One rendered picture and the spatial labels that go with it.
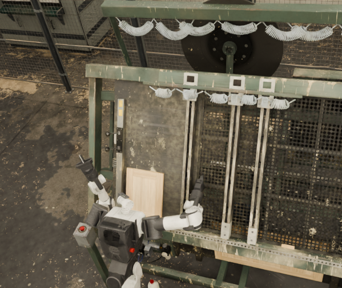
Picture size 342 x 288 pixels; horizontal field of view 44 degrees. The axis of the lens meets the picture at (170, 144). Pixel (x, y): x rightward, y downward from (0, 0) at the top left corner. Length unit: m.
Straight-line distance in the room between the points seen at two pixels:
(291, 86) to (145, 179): 1.32
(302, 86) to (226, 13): 0.77
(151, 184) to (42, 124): 3.14
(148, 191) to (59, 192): 1.98
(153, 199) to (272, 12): 1.62
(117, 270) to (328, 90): 1.82
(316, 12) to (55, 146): 3.82
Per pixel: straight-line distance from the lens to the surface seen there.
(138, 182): 3.36
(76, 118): 6.06
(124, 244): 2.81
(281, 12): 3.08
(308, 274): 3.79
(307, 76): 3.12
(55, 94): 6.68
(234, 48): 3.31
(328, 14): 3.06
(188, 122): 3.05
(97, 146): 3.47
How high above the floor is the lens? 3.62
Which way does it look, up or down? 44 degrees down
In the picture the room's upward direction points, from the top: 11 degrees counter-clockwise
